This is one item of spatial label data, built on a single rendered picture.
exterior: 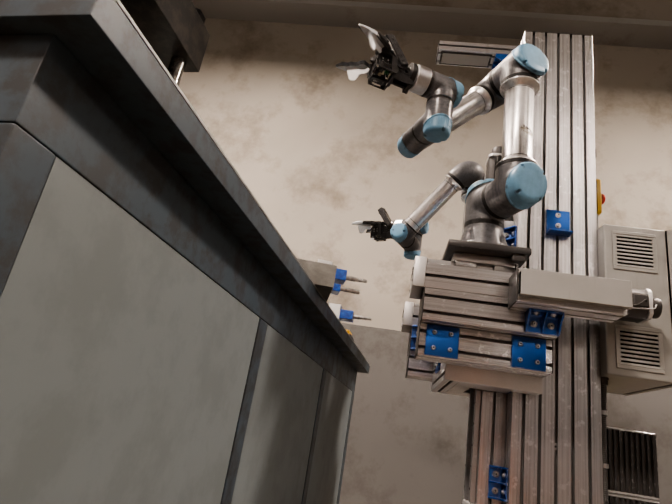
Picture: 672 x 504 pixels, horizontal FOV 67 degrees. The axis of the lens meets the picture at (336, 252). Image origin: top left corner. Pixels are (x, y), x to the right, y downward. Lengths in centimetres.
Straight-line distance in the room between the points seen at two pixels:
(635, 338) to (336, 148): 331
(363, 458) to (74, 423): 331
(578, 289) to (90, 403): 112
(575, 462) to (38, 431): 138
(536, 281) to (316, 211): 307
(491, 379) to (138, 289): 112
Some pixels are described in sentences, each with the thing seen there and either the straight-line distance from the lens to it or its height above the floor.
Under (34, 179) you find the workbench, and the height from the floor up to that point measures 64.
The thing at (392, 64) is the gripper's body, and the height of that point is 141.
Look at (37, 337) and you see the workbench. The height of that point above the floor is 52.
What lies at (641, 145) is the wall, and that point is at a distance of 503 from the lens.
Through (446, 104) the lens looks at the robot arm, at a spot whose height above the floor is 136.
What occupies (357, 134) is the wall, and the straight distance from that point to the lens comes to 460.
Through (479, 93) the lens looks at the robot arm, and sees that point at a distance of 175.
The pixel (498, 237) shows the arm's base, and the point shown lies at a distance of 152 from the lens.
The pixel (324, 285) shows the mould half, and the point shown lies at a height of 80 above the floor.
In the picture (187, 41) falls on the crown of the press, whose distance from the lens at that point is 225.
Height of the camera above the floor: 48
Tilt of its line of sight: 20 degrees up
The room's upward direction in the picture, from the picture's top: 9 degrees clockwise
